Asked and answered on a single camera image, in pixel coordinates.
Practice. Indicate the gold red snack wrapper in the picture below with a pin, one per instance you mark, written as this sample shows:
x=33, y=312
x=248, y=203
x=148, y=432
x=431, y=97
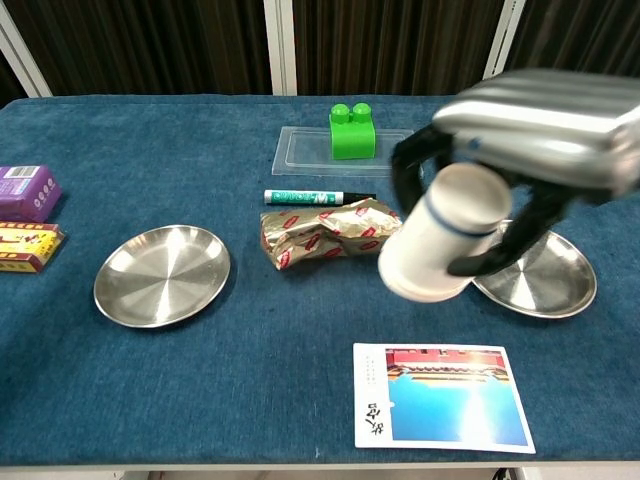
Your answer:
x=320, y=235

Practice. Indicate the postcard with blue photo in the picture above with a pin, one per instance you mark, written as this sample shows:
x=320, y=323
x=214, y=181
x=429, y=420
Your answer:
x=440, y=410

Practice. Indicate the green toy building brick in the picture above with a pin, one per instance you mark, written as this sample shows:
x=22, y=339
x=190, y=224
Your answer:
x=352, y=140

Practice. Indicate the blue table cloth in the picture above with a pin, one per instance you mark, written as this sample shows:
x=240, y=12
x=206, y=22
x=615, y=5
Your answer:
x=250, y=380

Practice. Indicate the dark pleated curtain panel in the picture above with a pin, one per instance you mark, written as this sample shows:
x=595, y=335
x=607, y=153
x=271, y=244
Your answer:
x=575, y=30
x=10, y=82
x=150, y=45
x=390, y=45

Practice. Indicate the purple cardboard box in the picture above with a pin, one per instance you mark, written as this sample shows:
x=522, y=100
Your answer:
x=27, y=192

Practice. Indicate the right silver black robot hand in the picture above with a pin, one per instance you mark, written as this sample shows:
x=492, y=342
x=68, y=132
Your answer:
x=550, y=130

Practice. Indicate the white paper cup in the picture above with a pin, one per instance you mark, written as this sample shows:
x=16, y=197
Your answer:
x=435, y=250

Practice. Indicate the round stainless steel plate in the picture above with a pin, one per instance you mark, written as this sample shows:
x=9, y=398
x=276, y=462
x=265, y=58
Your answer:
x=550, y=285
x=162, y=277

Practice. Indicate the yellow red flat box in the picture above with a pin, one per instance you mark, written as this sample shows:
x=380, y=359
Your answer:
x=25, y=247

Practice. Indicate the clear acrylic rectangular tray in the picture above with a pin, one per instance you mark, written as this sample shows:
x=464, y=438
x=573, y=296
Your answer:
x=300, y=155

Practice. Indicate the green white marker pen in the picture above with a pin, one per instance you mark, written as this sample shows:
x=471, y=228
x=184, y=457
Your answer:
x=300, y=197

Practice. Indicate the white frame post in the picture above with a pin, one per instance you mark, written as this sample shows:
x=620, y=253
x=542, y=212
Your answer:
x=280, y=45
x=500, y=45
x=25, y=55

